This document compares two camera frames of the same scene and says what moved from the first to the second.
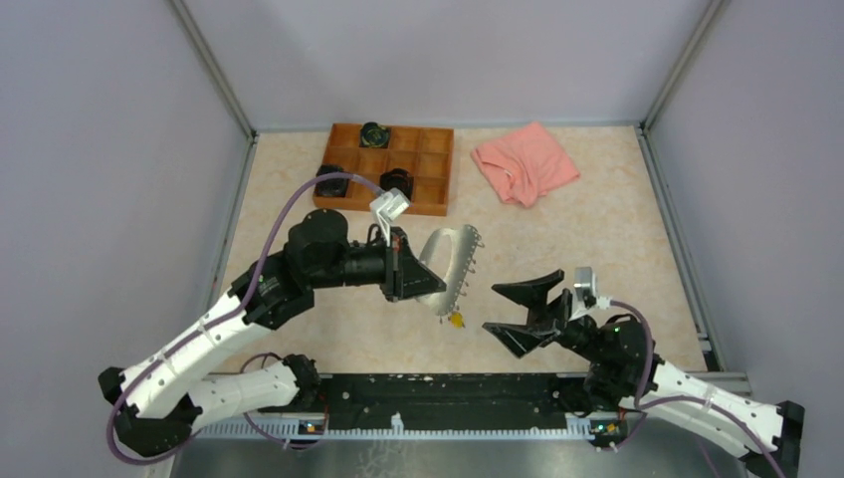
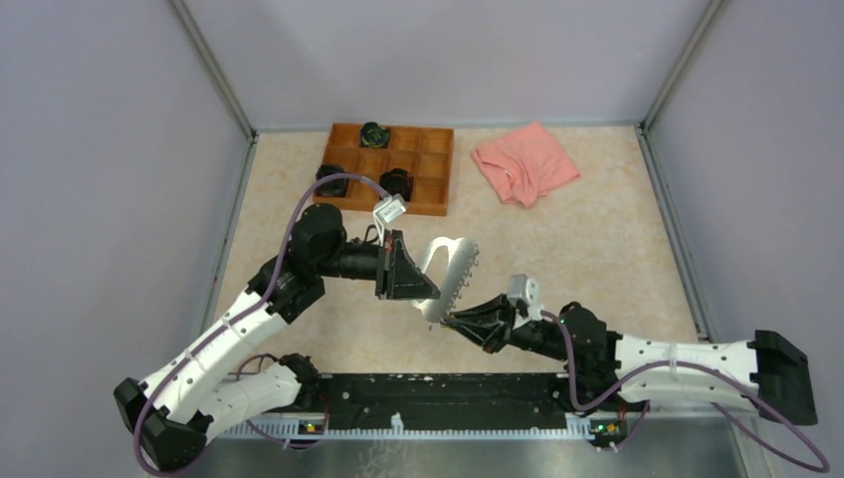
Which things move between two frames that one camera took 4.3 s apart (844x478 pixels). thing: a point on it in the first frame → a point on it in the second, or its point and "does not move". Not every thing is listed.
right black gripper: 521,339 → 477,323
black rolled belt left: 331,187 does not move
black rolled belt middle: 398,178 does not move
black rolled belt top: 372,135 does not move
